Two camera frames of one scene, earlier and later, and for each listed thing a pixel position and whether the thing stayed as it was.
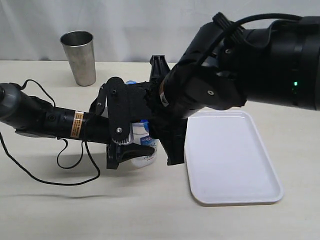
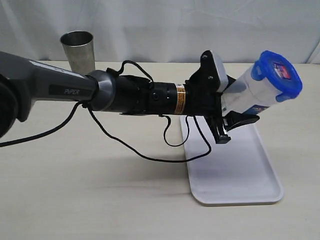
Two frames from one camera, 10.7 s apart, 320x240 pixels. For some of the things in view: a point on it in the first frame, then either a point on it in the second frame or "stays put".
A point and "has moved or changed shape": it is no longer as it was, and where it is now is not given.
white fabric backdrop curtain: [123, 30] stays put
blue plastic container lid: [131, 82] has moved or changed shape
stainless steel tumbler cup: [79, 47] stays put
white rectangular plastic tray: [226, 161] stays put
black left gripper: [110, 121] to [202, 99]
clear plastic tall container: [140, 135] has moved or changed shape
